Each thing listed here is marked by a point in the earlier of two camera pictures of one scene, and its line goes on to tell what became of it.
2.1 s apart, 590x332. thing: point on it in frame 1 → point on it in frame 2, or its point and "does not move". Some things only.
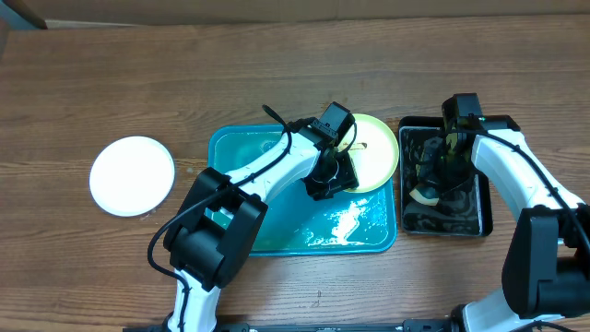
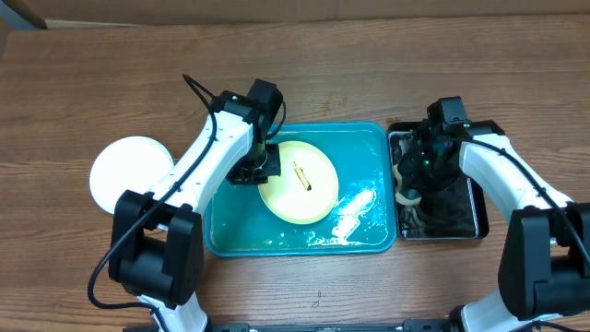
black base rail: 326,326 does not move
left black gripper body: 337,172 → 257,165
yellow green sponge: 426,194 → 405,195
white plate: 132,177 does not move
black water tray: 441,194 does not move
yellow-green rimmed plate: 373,146 → 307,190
